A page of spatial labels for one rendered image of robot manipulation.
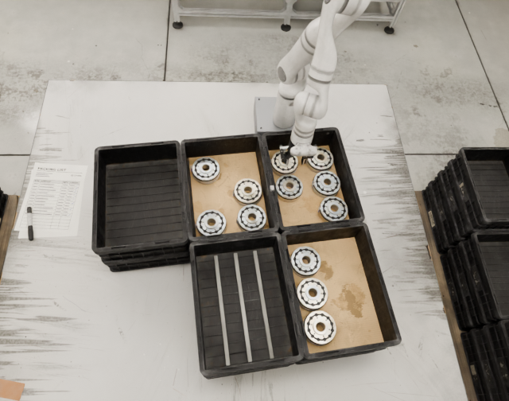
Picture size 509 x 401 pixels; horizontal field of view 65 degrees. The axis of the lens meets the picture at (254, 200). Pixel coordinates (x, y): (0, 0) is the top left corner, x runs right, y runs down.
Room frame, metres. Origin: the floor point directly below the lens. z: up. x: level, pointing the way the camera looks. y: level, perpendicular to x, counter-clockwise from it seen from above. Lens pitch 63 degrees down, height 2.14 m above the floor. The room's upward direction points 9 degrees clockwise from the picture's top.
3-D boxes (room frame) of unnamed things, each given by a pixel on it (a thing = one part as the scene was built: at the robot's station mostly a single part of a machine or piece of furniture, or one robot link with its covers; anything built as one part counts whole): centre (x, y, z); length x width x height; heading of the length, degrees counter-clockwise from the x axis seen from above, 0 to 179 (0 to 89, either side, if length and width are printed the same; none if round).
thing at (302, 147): (0.82, -0.13, 1.05); 0.11 x 0.09 x 0.06; 11
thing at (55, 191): (0.61, 0.78, 0.70); 0.33 x 0.23 x 0.01; 11
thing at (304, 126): (0.84, -0.12, 1.15); 0.09 x 0.07 x 0.15; 78
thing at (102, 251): (0.59, 0.39, 0.92); 0.40 x 0.30 x 0.02; 17
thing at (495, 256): (0.69, -1.21, 0.31); 0.40 x 0.30 x 0.34; 11
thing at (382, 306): (0.37, -0.30, 0.87); 0.40 x 0.30 x 0.11; 17
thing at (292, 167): (0.84, -0.09, 0.86); 0.10 x 0.10 x 0.01
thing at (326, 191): (0.78, -0.26, 0.86); 0.10 x 0.10 x 0.01
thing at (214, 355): (0.29, -0.01, 0.87); 0.40 x 0.30 x 0.11; 17
